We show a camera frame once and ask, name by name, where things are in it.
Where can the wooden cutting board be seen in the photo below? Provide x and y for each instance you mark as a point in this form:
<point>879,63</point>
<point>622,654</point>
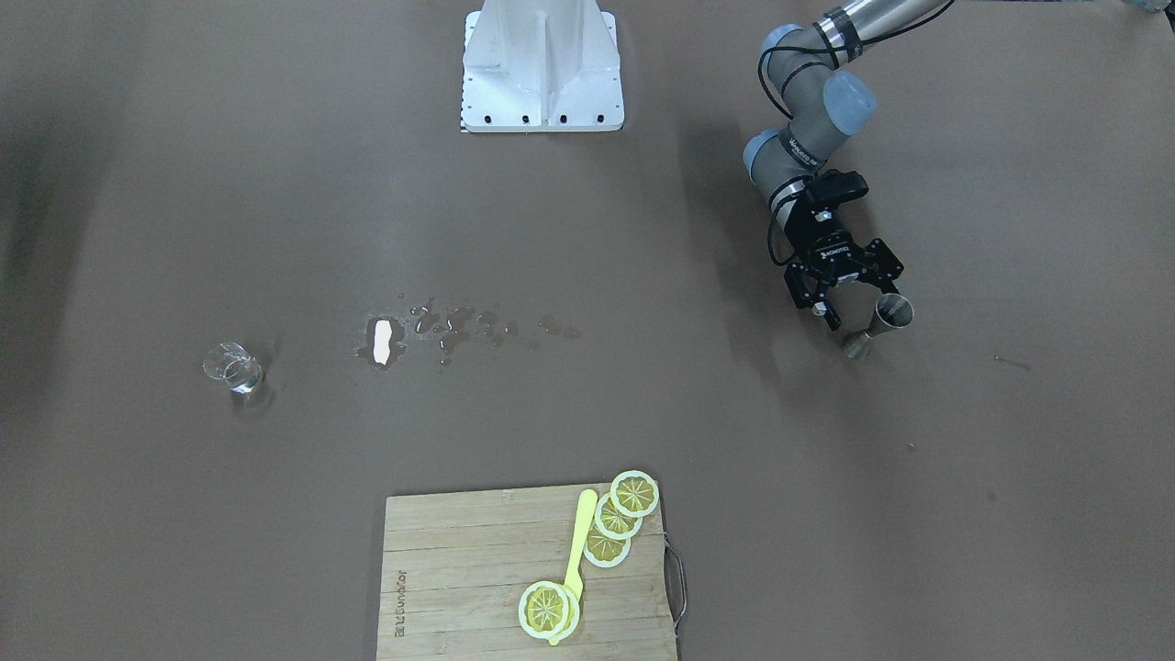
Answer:
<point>455,565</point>

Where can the steel measuring jigger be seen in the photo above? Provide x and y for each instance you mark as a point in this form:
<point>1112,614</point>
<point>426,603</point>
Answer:
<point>891,312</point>

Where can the yellow plastic spoon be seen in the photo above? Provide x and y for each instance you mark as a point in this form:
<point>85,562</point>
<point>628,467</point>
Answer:
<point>573,583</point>

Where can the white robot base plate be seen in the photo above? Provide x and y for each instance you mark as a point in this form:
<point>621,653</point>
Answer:
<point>533,66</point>

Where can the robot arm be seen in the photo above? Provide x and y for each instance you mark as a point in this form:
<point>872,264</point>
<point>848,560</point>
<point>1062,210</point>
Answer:
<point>804,72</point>

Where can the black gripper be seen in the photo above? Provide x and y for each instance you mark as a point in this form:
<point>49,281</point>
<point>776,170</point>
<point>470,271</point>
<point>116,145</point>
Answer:
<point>820,242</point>

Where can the lemon slice on spoon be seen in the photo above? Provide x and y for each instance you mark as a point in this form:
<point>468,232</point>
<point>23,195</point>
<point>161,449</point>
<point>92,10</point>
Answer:
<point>548,611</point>

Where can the spilled liquid puddle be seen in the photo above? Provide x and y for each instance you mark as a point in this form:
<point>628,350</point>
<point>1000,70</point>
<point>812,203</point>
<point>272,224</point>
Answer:
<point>428,329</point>

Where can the clear glass shaker cup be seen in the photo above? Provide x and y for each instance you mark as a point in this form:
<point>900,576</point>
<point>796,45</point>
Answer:
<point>237,369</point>

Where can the lemon slice middle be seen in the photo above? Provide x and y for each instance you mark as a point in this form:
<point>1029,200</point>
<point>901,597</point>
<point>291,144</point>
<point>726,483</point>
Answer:
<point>613,524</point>

